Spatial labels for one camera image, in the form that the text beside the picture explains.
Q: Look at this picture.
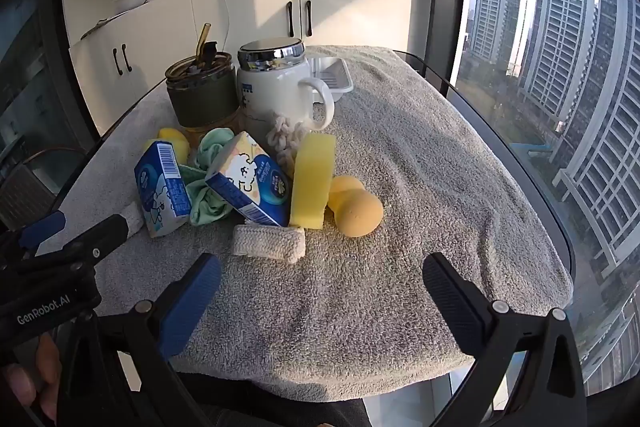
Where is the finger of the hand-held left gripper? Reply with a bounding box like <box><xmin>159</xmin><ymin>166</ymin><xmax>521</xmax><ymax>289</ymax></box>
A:
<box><xmin>56</xmin><ymin>214</ymin><xmax>131</xmax><ymax>274</ymax></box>
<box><xmin>17</xmin><ymin>211</ymin><xmax>68</xmax><ymax>254</ymax></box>

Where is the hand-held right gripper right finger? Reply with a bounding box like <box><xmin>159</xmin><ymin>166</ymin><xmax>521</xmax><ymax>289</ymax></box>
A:
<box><xmin>422</xmin><ymin>252</ymin><xmax>588</xmax><ymax>427</ymax></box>

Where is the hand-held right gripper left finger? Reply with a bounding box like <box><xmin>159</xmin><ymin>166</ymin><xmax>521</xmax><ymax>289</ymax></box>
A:
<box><xmin>60</xmin><ymin>252</ymin><xmax>223</xmax><ymax>427</ymax></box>

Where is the orange gourd-shaped makeup sponge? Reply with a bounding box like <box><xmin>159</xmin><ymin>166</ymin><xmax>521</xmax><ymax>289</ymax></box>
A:
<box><xmin>327</xmin><ymin>175</ymin><xmax>385</xmax><ymax>238</ymax></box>

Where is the blue tissue pack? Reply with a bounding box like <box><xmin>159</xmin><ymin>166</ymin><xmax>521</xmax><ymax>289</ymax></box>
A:
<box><xmin>204</xmin><ymin>131</ymin><xmax>292</xmax><ymax>228</ymax></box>
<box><xmin>133</xmin><ymin>140</ymin><xmax>193</xmax><ymax>239</ymax></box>

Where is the large yellow sponge block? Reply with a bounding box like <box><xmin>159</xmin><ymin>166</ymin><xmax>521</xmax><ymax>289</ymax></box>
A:
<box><xmin>289</xmin><ymin>132</ymin><xmax>337</xmax><ymax>229</ymax></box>

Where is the white ribbed plastic tray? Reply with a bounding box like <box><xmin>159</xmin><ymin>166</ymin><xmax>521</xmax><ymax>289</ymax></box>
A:
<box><xmin>304</xmin><ymin>56</ymin><xmax>355</xmax><ymax>106</ymax></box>

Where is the person's left hand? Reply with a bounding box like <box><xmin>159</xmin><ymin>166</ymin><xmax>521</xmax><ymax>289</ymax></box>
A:
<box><xmin>0</xmin><ymin>334</ymin><xmax>64</xmax><ymax>423</ymax></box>

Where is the green cloth scrunchie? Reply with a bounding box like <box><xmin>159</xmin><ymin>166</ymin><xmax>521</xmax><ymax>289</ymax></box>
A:
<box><xmin>178</xmin><ymin>127</ymin><xmax>236</xmax><ymax>228</ymax></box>

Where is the grey terry towel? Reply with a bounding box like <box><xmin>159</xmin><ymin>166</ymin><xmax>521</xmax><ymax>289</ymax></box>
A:
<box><xmin>37</xmin><ymin>44</ymin><xmax>574</xmax><ymax>404</ymax></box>

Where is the yellow round sponge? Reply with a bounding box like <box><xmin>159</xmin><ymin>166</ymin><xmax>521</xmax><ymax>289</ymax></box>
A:
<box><xmin>143</xmin><ymin>128</ymin><xmax>192</xmax><ymax>166</ymax></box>

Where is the dark glass door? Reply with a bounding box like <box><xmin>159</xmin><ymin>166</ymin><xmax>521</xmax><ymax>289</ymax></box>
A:
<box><xmin>0</xmin><ymin>0</ymin><xmax>103</xmax><ymax>230</ymax></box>

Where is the dark glass tumbler with straw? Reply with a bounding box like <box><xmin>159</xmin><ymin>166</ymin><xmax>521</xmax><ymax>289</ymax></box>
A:
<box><xmin>165</xmin><ymin>23</ymin><xmax>240</xmax><ymax>130</ymax></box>

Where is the dark glass table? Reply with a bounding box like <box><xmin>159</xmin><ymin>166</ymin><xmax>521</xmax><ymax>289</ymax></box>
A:
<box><xmin>57</xmin><ymin>48</ymin><xmax>603</xmax><ymax>413</ymax></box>

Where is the high-rise apartment building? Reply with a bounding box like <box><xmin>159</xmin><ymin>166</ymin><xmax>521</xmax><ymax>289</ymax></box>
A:
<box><xmin>549</xmin><ymin>0</ymin><xmax>640</xmax><ymax>280</ymax></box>
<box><xmin>516</xmin><ymin>0</ymin><xmax>599</xmax><ymax>118</ymax></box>
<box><xmin>471</xmin><ymin>0</ymin><xmax>524</xmax><ymax>64</ymax></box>

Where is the white mug with chrome lid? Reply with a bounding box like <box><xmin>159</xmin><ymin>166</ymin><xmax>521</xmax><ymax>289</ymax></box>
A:
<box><xmin>236</xmin><ymin>38</ymin><xmax>335</xmax><ymax>138</ymax></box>

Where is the white bowl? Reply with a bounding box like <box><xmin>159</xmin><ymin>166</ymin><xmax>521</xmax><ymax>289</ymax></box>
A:
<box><xmin>113</xmin><ymin>0</ymin><xmax>152</xmax><ymax>16</ymax></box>

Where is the beige knotted rope ball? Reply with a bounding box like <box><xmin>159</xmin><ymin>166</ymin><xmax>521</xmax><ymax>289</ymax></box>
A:
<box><xmin>265</xmin><ymin>114</ymin><xmax>309</xmax><ymax>170</ymax></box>

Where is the black window frame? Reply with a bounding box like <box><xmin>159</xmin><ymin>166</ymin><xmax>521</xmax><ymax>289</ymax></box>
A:
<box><xmin>424</xmin><ymin>0</ymin><xmax>469</xmax><ymax>98</ymax></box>

